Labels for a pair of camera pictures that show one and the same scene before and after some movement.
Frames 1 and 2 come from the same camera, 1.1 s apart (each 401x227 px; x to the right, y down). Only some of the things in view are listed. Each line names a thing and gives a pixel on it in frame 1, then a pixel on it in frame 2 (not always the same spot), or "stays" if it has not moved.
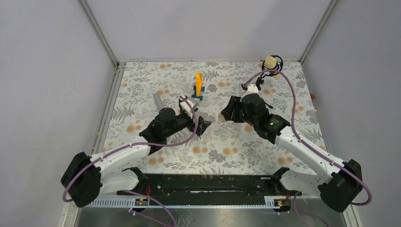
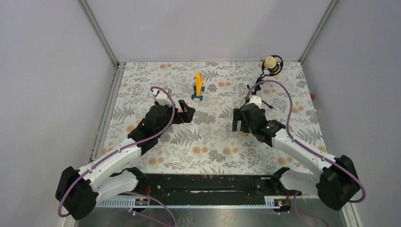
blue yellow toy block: (198, 88) stays
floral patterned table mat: (139, 89) stays
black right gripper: (235, 103) -> (238, 116)
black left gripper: (202, 125) -> (184, 117)
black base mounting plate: (210, 189) stays
